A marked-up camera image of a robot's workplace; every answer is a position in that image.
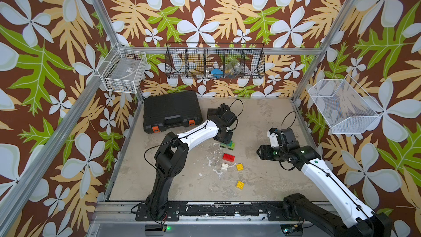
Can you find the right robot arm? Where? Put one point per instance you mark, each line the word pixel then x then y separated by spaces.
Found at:
pixel 352 218

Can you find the lime lego brick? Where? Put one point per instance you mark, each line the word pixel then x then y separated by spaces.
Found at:
pixel 231 145

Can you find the black plastic tool case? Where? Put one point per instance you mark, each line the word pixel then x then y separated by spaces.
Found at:
pixel 171 110

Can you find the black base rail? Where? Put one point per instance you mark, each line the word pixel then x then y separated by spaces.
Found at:
pixel 173 211

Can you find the red 2x4 lego brick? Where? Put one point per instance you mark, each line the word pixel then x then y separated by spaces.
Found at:
pixel 228 157

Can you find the black wire basket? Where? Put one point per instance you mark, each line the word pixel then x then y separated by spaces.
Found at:
pixel 197 60

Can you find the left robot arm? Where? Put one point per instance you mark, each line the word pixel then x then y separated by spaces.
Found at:
pixel 172 154

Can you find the small black box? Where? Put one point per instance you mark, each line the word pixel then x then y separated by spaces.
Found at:
pixel 211 112

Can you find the yellow lego brick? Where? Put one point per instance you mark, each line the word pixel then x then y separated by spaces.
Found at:
pixel 240 167
pixel 240 185

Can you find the black and green glove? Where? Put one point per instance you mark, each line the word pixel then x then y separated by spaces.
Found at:
pixel 222 109

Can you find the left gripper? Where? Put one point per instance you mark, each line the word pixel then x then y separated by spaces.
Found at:
pixel 227 140

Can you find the blue object in basket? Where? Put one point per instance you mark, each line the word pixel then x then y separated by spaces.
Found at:
pixel 217 74

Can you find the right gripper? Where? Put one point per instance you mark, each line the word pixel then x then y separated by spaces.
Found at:
pixel 264 152

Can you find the white mesh basket right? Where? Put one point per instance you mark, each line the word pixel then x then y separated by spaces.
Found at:
pixel 345 106

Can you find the white wire basket left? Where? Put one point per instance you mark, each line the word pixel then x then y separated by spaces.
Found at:
pixel 123 70

